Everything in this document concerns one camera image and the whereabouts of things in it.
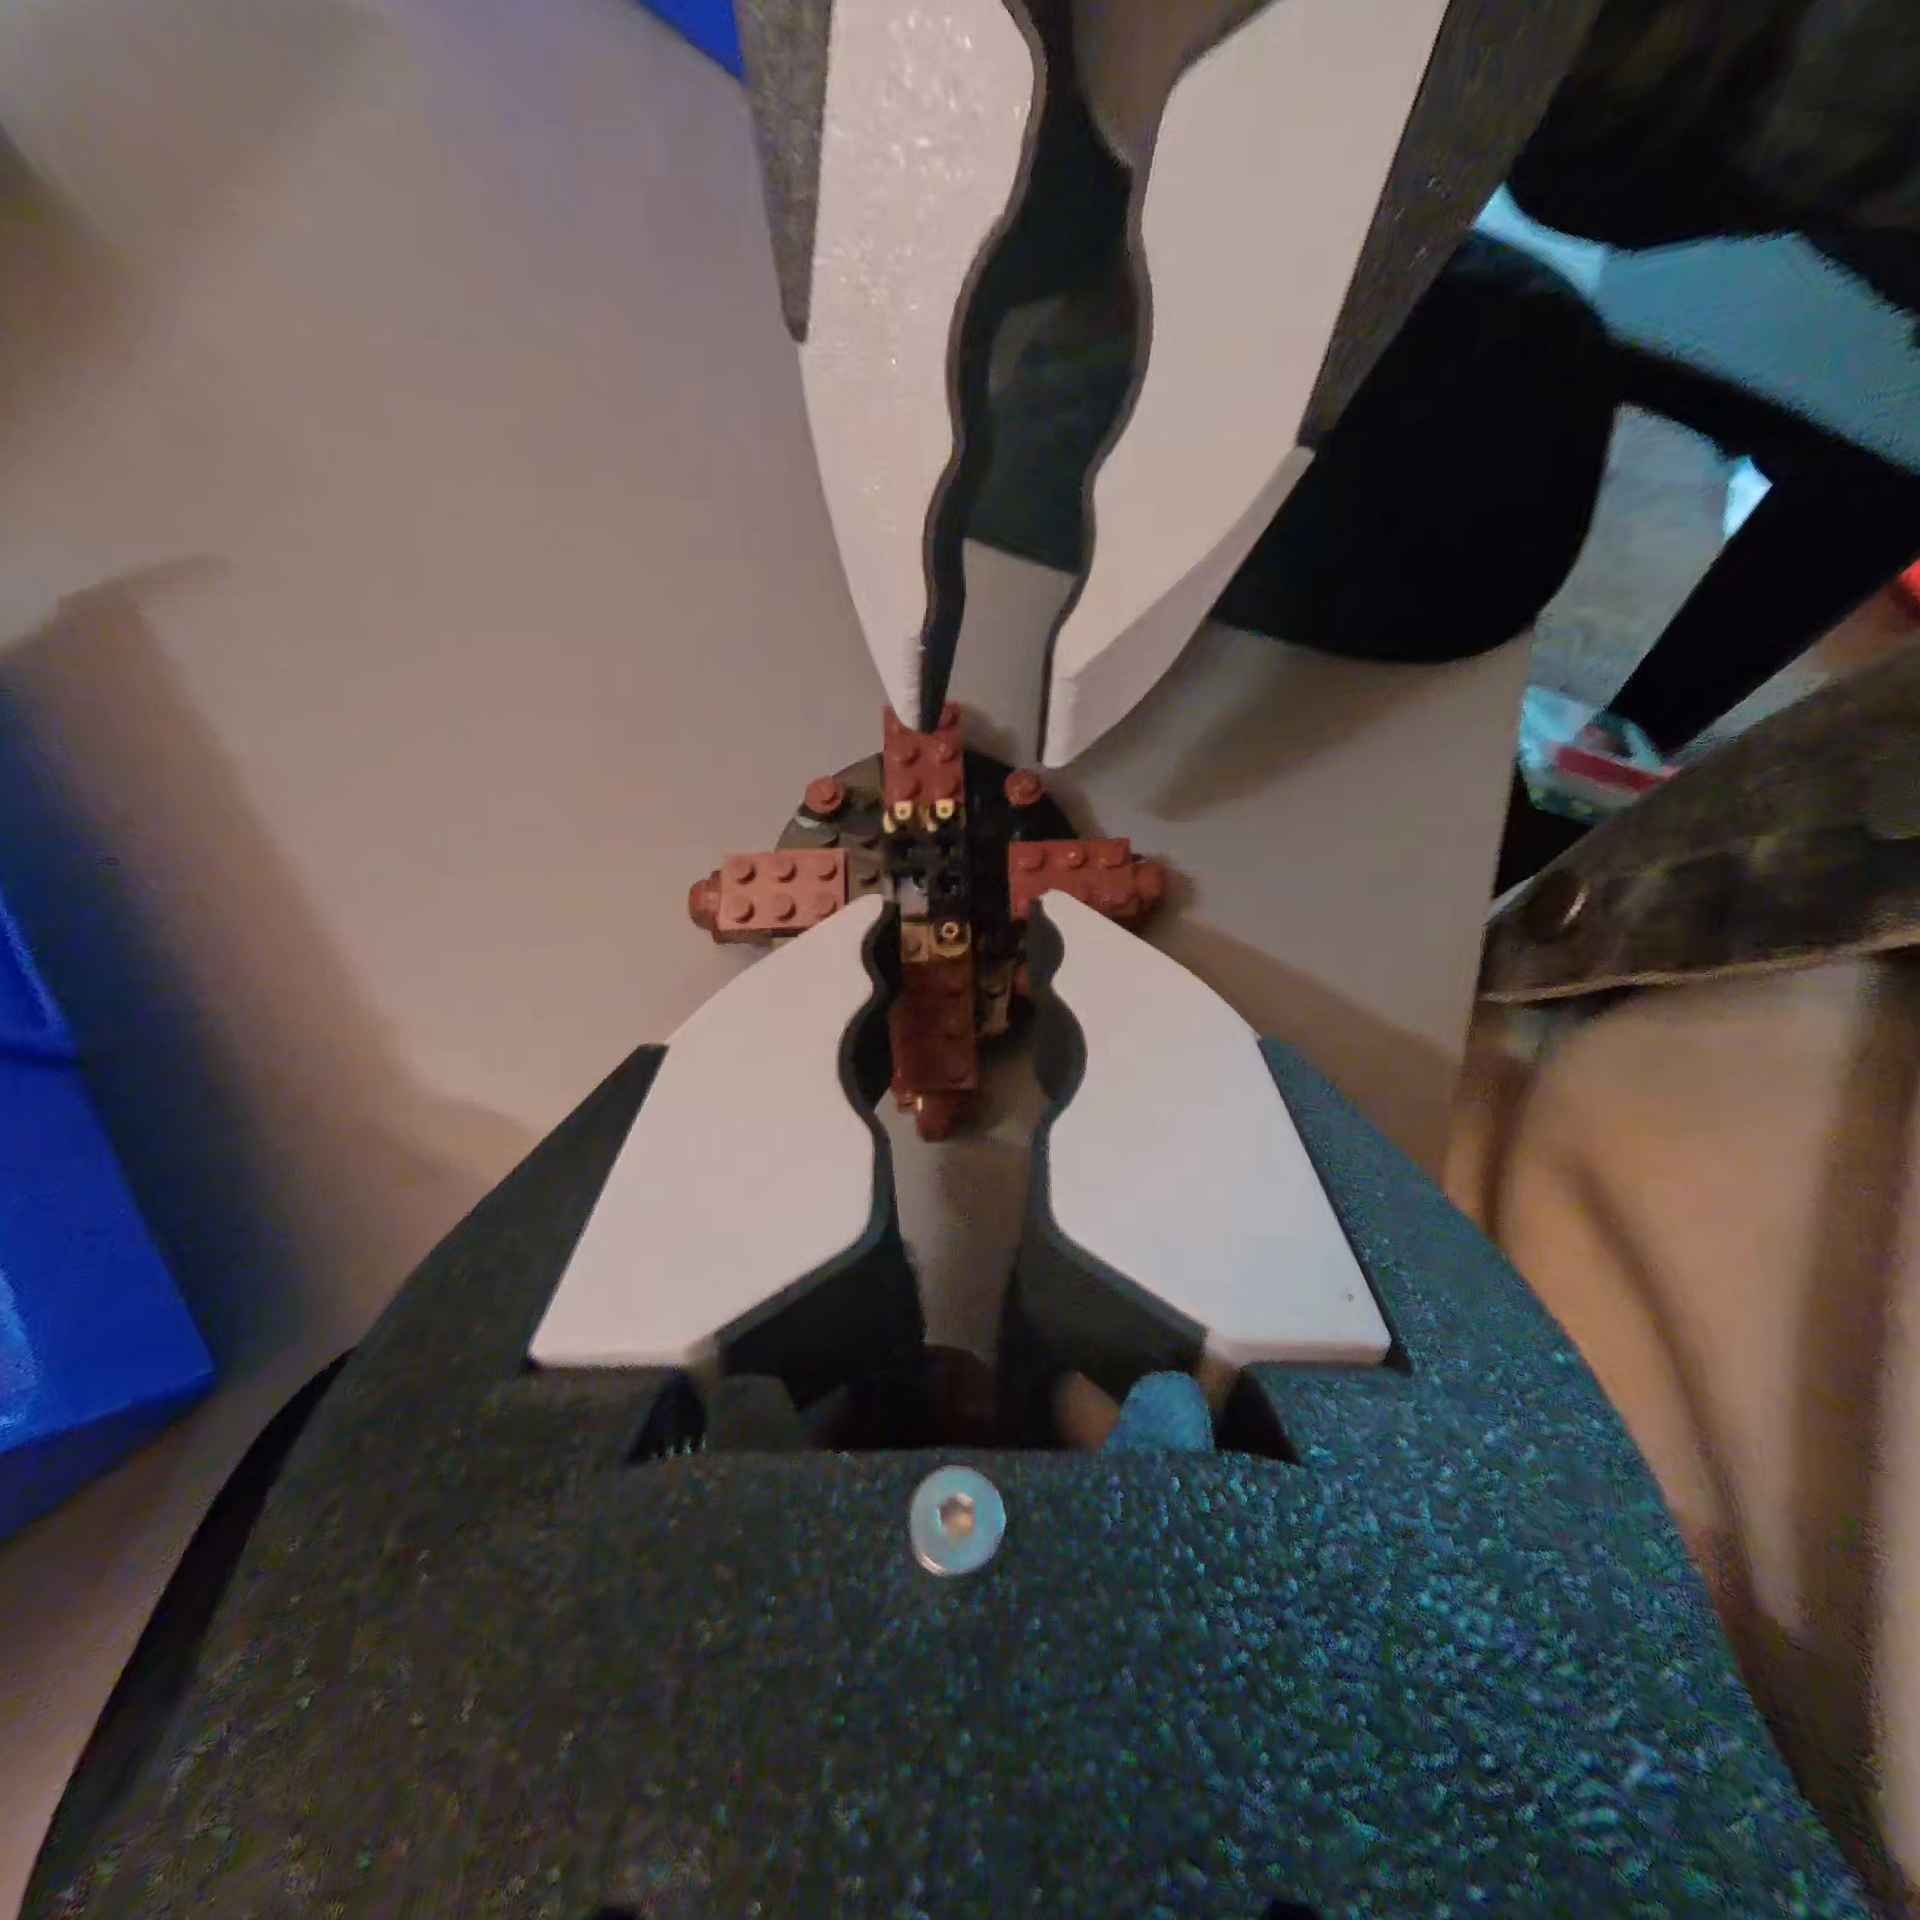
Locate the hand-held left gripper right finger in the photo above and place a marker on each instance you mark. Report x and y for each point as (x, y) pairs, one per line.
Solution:
(1201, 1200)

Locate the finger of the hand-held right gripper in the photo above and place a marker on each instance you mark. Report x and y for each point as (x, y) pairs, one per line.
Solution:
(1260, 301)
(884, 301)

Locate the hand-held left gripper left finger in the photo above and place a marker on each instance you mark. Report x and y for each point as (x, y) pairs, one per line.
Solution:
(720, 1200)

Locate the round brown orange lego build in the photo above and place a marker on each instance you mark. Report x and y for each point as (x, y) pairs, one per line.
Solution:
(931, 1021)

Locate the blue bin with paper bags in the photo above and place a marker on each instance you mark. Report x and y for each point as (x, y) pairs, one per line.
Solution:
(691, 30)

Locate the blue bin with lego pieces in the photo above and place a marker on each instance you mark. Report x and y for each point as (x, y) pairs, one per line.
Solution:
(90, 1276)

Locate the black quilted armrest pad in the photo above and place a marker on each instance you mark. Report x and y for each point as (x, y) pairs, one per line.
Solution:
(1424, 494)

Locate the grey mesh office chair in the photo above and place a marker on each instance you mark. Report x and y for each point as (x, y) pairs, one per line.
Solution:
(1799, 525)

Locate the person's beige shirt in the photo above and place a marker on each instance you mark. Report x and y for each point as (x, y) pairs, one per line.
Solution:
(1695, 1276)

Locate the red white packet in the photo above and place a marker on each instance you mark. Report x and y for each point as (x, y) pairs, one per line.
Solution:
(1606, 757)

